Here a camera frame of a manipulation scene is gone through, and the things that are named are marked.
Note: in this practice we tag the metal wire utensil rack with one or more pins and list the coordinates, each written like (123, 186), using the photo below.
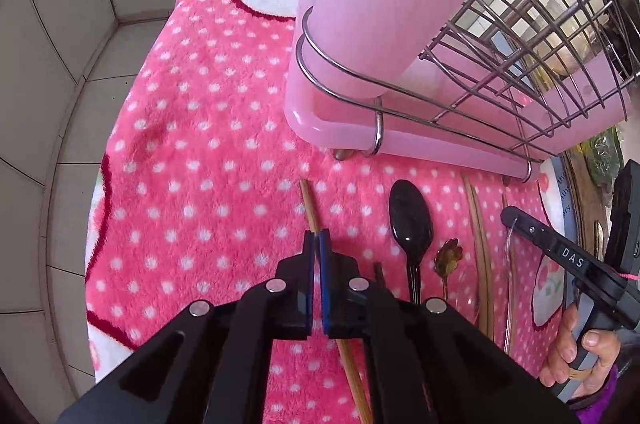
(497, 85)

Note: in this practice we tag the pink plastic drip tray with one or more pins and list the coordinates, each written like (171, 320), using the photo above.
(485, 97)

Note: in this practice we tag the purple sleeve forearm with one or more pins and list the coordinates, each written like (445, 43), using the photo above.
(590, 409)

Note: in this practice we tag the black plastic spoon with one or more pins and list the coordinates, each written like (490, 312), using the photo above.
(412, 229)

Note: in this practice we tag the pink polka dot blanket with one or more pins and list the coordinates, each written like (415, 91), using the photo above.
(198, 193)

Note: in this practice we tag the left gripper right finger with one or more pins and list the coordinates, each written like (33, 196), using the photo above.
(427, 366)

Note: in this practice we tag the green vegetables in bag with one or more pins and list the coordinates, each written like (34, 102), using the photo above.
(604, 158)

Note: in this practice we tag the right hand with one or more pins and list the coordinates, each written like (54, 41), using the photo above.
(563, 351)

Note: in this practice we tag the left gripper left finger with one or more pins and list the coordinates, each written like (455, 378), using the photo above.
(210, 363)

